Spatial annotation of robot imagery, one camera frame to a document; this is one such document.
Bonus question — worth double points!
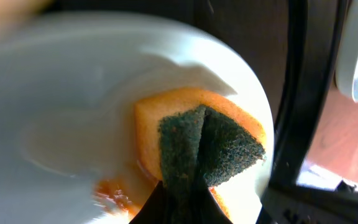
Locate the orange green sponge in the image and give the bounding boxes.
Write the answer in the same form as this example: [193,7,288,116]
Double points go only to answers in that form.
[134,88,272,223]

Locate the light blue plate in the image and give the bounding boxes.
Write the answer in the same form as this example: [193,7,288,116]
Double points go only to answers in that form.
[0,12,274,223]

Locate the round black tray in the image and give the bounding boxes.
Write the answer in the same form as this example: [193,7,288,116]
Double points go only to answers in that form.
[194,0,358,224]

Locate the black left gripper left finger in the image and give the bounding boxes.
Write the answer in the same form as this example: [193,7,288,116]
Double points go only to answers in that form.
[129,181,167,224]

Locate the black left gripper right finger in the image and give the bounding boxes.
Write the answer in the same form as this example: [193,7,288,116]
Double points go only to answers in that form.
[197,185,232,224]

